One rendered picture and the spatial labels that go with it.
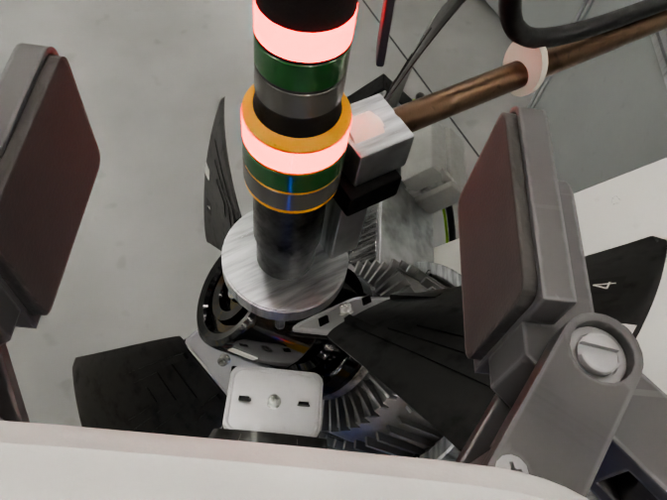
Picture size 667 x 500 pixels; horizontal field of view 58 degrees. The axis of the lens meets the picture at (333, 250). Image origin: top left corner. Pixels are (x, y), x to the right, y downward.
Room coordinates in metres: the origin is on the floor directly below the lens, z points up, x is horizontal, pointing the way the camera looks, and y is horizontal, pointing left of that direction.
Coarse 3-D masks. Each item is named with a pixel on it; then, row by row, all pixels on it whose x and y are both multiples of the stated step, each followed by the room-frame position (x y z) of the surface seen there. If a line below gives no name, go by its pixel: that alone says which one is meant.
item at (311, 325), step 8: (352, 304) 0.26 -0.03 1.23; (360, 304) 0.26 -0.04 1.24; (368, 304) 0.26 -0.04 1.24; (376, 304) 0.26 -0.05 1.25; (320, 312) 0.24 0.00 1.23; (328, 312) 0.24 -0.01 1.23; (336, 312) 0.24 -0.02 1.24; (352, 312) 0.24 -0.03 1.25; (304, 320) 0.23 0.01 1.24; (312, 320) 0.23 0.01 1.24; (336, 320) 0.23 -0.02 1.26; (296, 328) 0.21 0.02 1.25; (304, 328) 0.21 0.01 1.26; (312, 328) 0.21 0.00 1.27; (320, 328) 0.21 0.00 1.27; (328, 328) 0.21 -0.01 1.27
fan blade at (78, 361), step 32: (128, 352) 0.23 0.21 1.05; (160, 352) 0.22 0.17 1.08; (96, 384) 0.20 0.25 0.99; (128, 384) 0.20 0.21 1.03; (160, 384) 0.20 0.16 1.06; (192, 384) 0.20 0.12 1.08; (96, 416) 0.17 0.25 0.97; (128, 416) 0.17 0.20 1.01; (160, 416) 0.17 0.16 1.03; (192, 416) 0.17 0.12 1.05
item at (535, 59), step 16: (512, 0) 0.23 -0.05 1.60; (656, 0) 0.31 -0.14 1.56; (512, 16) 0.23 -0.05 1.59; (608, 16) 0.29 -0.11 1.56; (624, 16) 0.29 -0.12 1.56; (640, 16) 0.30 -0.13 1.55; (512, 32) 0.23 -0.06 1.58; (528, 32) 0.24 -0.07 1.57; (544, 32) 0.25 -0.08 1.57; (560, 32) 0.26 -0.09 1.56; (576, 32) 0.27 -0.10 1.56; (592, 32) 0.28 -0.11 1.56; (512, 48) 0.26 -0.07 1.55; (528, 48) 0.25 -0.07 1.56; (544, 48) 0.25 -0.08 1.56; (528, 64) 0.25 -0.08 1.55; (544, 64) 0.25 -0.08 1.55; (528, 80) 0.25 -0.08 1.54
